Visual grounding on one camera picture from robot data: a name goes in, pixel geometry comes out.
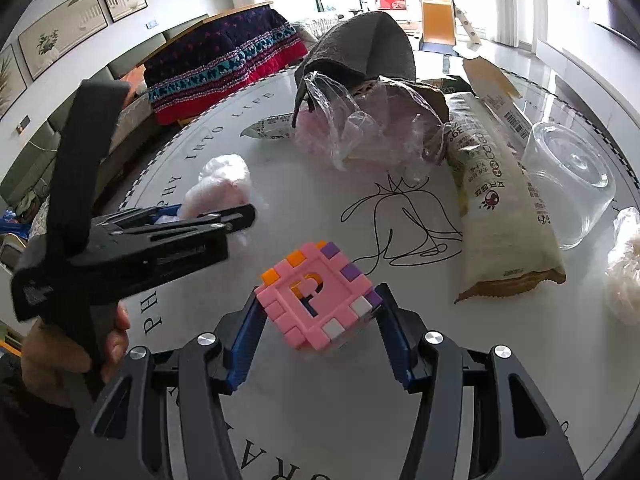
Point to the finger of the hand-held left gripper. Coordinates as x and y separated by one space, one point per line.
190 217
170 255

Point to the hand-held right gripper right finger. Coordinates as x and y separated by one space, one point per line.
396 342

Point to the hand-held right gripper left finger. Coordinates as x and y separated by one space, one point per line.
244 347

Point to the pink-white plastic wrap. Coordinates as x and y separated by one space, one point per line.
225 180

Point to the pink foam puzzle cube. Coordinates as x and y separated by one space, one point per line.
305 310

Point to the cream snack packet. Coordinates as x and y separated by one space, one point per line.
500 220

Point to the clear plastic cup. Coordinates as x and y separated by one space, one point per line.
570 170

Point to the person's left hand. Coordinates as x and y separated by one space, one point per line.
55 357

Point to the green sofa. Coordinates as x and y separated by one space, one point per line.
45 130

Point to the small white food wrapper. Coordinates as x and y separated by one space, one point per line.
267 127

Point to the orange cushion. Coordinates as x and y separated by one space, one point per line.
134 80

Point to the patterned navy red blanket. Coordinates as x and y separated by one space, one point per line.
220 60

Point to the clear plastic bag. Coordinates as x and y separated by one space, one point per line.
370 130

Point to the white lace cushion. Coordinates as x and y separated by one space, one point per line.
315 27

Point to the dark grey felt bag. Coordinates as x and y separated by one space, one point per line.
360 50

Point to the crumpled white plastic wrap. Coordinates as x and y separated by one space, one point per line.
625 270

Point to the white cardboard carton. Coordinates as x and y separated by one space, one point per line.
490 85

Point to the red children's chair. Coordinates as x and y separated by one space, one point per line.
391 0

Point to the children's wooden slide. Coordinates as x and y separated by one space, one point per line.
437 15

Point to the white low cabinet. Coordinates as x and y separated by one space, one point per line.
590 75

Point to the framed plant wall picture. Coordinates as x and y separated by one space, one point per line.
10 80

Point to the large framed wall picture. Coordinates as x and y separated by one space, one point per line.
62 35

